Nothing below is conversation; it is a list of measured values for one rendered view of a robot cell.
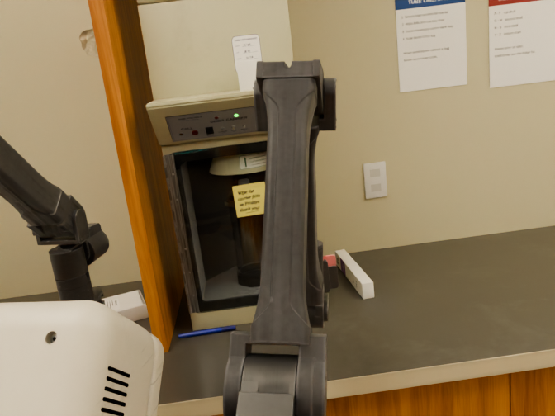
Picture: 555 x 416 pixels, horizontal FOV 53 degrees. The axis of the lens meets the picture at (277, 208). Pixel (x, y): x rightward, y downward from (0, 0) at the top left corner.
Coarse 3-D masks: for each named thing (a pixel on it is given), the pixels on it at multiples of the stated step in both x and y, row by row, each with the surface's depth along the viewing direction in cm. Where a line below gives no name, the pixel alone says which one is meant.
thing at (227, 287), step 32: (192, 160) 126; (224, 160) 127; (256, 160) 127; (192, 192) 128; (224, 192) 129; (192, 224) 130; (224, 224) 131; (256, 224) 131; (192, 256) 132; (224, 256) 133; (256, 256) 133; (224, 288) 135; (256, 288) 136
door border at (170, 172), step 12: (168, 156) 126; (168, 168) 127; (168, 192) 128; (180, 204) 129; (180, 216) 130; (180, 228) 130; (180, 240) 131; (192, 276) 134; (192, 288) 134; (192, 300) 135; (192, 312) 136
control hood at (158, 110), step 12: (192, 96) 121; (204, 96) 116; (216, 96) 113; (228, 96) 113; (240, 96) 113; (252, 96) 114; (156, 108) 113; (168, 108) 113; (180, 108) 114; (192, 108) 114; (204, 108) 115; (216, 108) 115; (228, 108) 116; (156, 120) 116; (156, 132) 120; (168, 132) 120; (252, 132) 124; (264, 132) 125; (168, 144) 124
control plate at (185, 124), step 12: (240, 108) 116; (252, 108) 117; (168, 120) 116; (180, 120) 117; (192, 120) 117; (204, 120) 118; (216, 120) 118; (228, 120) 119; (240, 120) 119; (252, 120) 120; (180, 132) 120; (204, 132) 121; (216, 132) 122; (228, 132) 123; (240, 132) 123
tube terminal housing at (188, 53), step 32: (192, 0) 119; (224, 0) 119; (256, 0) 120; (160, 32) 120; (192, 32) 120; (224, 32) 121; (256, 32) 121; (288, 32) 122; (160, 64) 122; (192, 64) 122; (224, 64) 123; (288, 64) 124; (160, 96) 123; (192, 320) 138; (224, 320) 138
